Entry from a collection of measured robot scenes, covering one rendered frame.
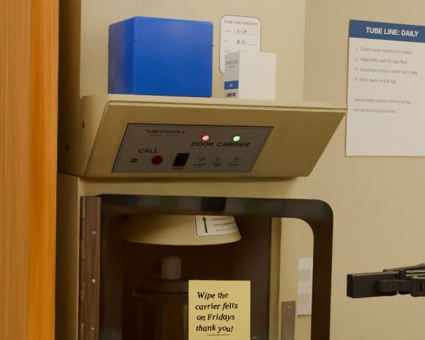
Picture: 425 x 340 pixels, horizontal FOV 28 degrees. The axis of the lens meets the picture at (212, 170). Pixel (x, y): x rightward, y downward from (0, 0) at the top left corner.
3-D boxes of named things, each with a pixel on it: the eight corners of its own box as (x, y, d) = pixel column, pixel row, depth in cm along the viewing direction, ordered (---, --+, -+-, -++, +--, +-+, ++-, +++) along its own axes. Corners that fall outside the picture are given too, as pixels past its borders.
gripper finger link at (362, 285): (393, 294, 112) (397, 295, 112) (349, 297, 110) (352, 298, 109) (394, 272, 112) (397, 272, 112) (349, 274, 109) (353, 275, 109)
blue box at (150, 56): (106, 96, 105) (108, 23, 105) (181, 99, 110) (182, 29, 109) (133, 94, 96) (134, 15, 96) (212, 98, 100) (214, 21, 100)
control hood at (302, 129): (76, 176, 105) (77, 96, 105) (302, 175, 119) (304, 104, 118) (104, 183, 95) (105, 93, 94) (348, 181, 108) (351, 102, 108)
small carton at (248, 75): (223, 100, 109) (224, 53, 109) (259, 101, 111) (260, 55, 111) (238, 99, 105) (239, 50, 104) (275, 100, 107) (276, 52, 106)
